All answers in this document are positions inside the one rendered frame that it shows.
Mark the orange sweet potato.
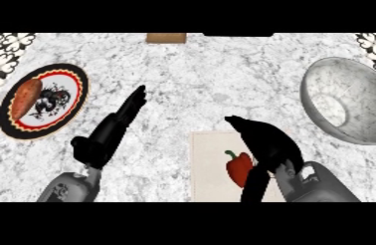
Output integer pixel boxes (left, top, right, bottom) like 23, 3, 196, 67
10, 78, 44, 122

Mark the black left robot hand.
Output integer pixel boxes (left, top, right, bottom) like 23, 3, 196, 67
69, 85, 149, 170

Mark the red bell pepper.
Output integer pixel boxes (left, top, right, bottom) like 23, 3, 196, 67
222, 149, 255, 189

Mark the white marble bowl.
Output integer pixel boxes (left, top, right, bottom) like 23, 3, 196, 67
298, 57, 376, 146

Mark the black rimmed patterned plate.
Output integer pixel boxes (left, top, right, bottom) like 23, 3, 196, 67
0, 63, 91, 140

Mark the brown wooden block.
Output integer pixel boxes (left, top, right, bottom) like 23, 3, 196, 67
146, 33, 189, 45

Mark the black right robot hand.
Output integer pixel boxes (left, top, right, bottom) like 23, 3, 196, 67
222, 115, 305, 203

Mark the black white patterned tile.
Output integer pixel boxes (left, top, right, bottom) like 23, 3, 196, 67
0, 33, 38, 80
354, 33, 376, 70

